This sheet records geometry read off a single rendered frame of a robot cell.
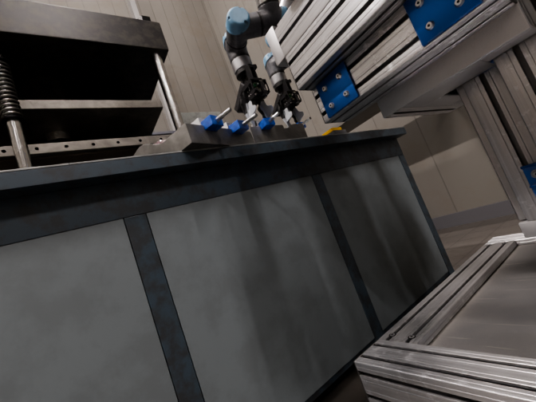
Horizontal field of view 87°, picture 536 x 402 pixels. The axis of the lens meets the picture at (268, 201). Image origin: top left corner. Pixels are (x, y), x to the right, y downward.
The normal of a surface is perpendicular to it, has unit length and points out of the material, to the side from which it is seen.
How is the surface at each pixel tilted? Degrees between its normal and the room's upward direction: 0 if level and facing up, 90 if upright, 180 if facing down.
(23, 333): 90
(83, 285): 90
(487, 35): 90
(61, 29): 90
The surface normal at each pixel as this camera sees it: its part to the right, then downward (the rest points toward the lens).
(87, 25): 0.53, -0.29
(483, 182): -0.79, 0.22
